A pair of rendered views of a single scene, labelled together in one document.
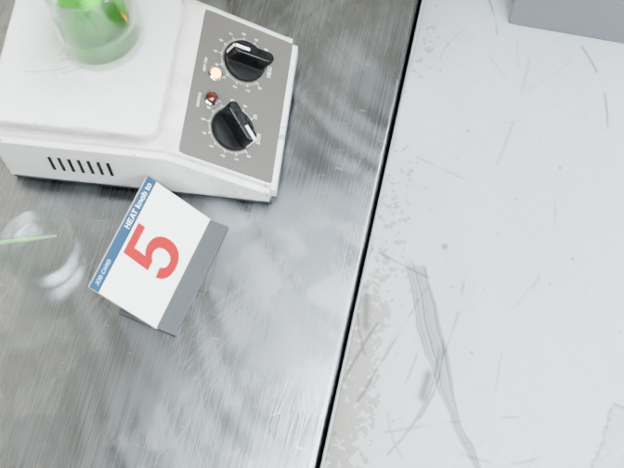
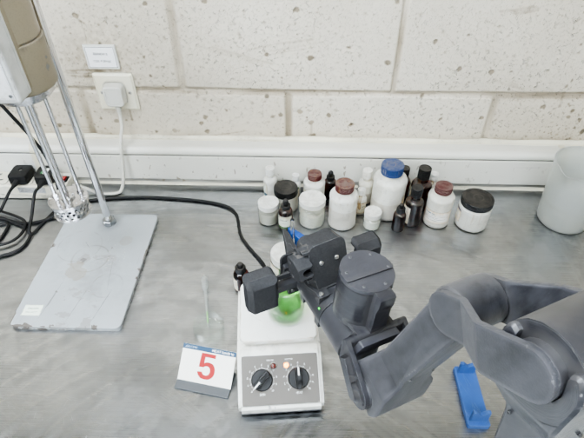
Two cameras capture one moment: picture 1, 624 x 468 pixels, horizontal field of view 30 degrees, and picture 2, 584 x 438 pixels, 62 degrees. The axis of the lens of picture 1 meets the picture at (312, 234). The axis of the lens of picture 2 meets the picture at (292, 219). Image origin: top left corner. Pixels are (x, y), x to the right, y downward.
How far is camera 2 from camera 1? 0.48 m
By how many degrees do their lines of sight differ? 46
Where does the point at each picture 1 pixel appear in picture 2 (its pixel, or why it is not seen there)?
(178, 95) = (268, 350)
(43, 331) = (176, 338)
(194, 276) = (202, 388)
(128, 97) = (257, 328)
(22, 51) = not seen: hidden behind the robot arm
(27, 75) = not seen: hidden behind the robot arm
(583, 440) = not seen: outside the picture
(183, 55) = (288, 348)
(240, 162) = (247, 388)
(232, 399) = (144, 417)
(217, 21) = (313, 360)
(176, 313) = (184, 385)
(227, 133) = (257, 377)
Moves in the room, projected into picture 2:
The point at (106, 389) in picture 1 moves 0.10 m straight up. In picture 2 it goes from (151, 366) to (138, 331)
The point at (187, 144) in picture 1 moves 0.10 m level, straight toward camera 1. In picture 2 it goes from (246, 360) to (182, 386)
